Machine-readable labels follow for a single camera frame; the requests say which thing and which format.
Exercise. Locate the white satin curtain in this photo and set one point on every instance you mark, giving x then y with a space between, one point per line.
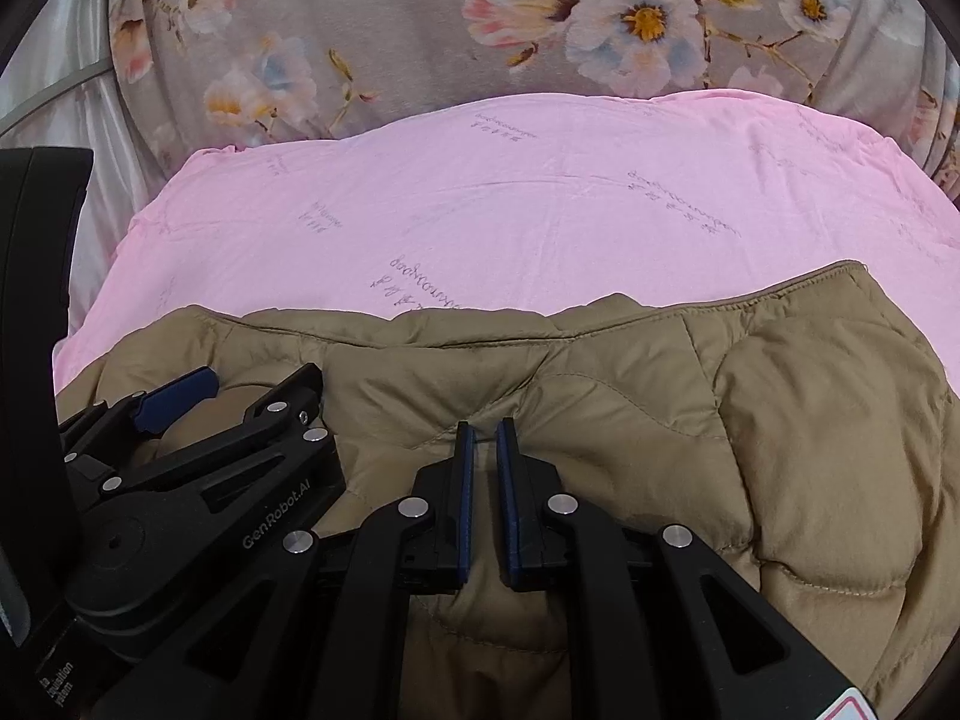
112 180

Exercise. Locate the khaki quilted jacket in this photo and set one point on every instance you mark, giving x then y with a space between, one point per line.
675 405

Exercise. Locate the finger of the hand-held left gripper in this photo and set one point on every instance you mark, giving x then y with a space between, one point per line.
176 394
262 420

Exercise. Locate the pink blanket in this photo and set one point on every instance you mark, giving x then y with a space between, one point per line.
525 202

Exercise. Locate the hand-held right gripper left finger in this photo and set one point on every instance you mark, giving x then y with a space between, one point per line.
465 510

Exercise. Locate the curved metal rail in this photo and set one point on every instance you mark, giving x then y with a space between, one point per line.
52 94

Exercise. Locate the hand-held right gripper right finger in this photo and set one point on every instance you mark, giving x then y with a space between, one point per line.
508 510

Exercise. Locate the grey floral cloth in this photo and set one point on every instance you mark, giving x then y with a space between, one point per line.
375 30

